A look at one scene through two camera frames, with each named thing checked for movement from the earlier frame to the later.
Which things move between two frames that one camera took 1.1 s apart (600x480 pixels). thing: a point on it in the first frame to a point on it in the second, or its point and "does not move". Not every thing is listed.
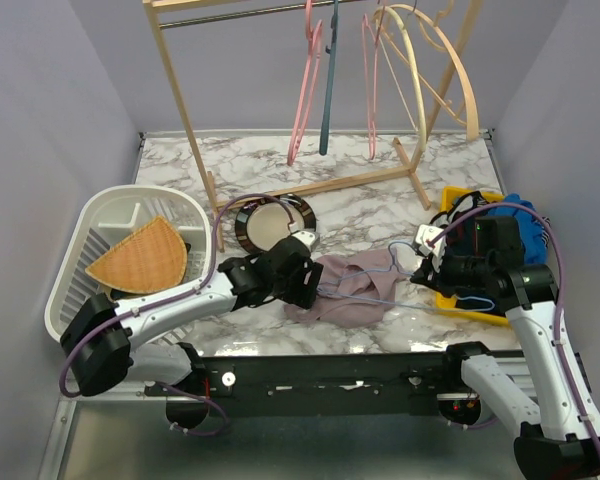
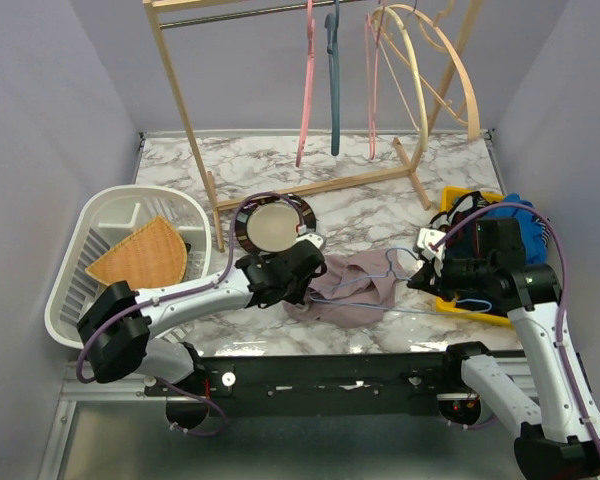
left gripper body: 294,290 does not move
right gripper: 437,275 does not move
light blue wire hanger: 466,303 to 392,309
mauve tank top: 358,288 does not move
